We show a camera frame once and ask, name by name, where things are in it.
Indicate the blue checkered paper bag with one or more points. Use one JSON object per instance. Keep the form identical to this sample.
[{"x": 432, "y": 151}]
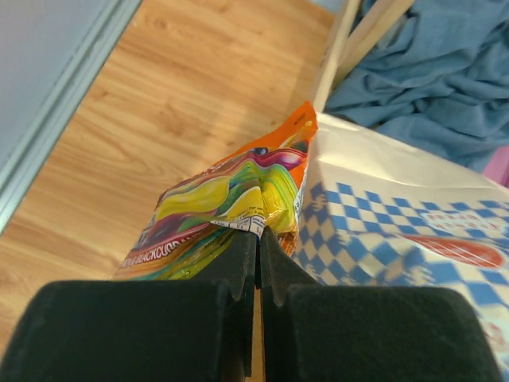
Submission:
[{"x": 377, "y": 212}]

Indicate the aluminium frame rails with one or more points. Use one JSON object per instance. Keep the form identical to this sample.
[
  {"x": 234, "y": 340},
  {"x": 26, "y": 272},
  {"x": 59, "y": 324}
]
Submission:
[{"x": 51, "y": 52}]

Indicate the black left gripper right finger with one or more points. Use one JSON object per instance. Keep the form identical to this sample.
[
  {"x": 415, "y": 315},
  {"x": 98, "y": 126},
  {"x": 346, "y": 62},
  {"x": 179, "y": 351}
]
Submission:
[{"x": 313, "y": 332}]

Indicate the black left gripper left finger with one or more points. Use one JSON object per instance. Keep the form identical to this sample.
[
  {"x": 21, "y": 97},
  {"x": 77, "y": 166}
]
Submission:
[{"x": 198, "y": 329}]

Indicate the colourful orange candy bag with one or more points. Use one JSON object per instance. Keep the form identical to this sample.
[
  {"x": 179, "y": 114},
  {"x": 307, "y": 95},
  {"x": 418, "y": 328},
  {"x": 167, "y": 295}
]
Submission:
[{"x": 259, "y": 186}]

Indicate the pink t-shirt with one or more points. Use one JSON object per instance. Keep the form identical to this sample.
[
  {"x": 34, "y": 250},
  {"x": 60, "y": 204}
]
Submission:
[{"x": 498, "y": 167}]

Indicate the blue crumpled cloth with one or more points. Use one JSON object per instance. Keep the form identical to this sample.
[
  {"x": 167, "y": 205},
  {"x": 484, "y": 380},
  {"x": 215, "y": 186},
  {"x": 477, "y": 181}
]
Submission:
[{"x": 439, "y": 82}]

